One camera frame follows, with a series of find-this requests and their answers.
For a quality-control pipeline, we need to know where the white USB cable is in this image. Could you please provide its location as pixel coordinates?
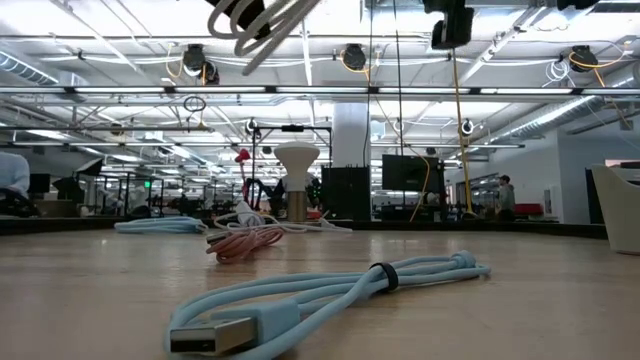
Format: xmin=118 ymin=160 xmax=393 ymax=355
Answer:
xmin=207 ymin=0 xmax=321 ymax=77

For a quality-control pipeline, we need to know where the person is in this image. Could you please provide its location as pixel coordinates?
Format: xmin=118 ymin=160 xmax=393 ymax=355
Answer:
xmin=0 ymin=151 xmax=31 ymax=202
xmin=497 ymin=174 xmax=517 ymax=222

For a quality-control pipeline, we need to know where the black background rig frame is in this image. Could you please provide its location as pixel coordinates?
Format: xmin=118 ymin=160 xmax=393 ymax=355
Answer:
xmin=251 ymin=123 xmax=334 ymax=221

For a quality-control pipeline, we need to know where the light blue cable black tie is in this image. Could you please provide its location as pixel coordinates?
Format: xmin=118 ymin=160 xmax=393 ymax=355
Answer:
xmin=164 ymin=249 xmax=492 ymax=360

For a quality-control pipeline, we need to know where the black background monitor screen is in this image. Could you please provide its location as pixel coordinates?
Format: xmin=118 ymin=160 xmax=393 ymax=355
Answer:
xmin=382 ymin=154 xmax=445 ymax=194

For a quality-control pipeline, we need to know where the silver ceiling air duct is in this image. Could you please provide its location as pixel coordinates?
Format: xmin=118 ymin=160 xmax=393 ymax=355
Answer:
xmin=0 ymin=49 xmax=60 ymax=86
xmin=487 ymin=94 xmax=601 ymax=146

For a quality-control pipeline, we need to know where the white mushroom table lamp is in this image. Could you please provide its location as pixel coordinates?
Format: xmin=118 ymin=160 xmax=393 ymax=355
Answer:
xmin=273 ymin=141 xmax=321 ymax=223

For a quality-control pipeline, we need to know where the translucent white plastic container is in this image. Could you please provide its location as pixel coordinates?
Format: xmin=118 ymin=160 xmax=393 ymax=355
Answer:
xmin=592 ymin=163 xmax=640 ymax=256

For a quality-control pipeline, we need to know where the pink USB cable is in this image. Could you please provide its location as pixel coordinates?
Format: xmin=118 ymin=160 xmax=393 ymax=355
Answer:
xmin=205 ymin=227 xmax=286 ymax=266

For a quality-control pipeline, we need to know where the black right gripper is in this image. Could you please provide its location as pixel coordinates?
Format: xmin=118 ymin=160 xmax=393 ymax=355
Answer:
xmin=422 ymin=0 xmax=475 ymax=51

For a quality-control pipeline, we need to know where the yellow hanging power cable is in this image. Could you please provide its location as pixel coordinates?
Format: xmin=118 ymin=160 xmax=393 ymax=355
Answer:
xmin=449 ymin=48 xmax=475 ymax=219

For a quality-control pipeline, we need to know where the white building column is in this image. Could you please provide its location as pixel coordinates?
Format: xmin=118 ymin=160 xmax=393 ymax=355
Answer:
xmin=332 ymin=102 xmax=372 ymax=169

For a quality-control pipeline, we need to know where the white lamp cord with adapter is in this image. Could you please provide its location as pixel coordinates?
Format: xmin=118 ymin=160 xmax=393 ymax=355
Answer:
xmin=213 ymin=200 xmax=354 ymax=234

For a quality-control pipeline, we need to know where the long ceiling light bar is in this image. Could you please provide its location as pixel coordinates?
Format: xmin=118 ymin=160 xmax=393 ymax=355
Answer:
xmin=0 ymin=84 xmax=640 ymax=97

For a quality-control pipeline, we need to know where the dark background monitor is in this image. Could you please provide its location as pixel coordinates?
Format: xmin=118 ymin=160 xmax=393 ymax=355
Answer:
xmin=28 ymin=173 xmax=51 ymax=195

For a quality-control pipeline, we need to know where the black ceiling cable reel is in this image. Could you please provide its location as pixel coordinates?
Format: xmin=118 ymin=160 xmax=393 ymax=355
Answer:
xmin=569 ymin=45 xmax=599 ymax=74
xmin=182 ymin=43 xmax=221 ymax=86
xmin=342 ymin=43 xmax=369 ymax=71

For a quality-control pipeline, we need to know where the large black background box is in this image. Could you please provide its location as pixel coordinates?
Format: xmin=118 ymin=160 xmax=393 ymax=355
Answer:
xmin=321 ymin=166 xmax=372 ymax=222

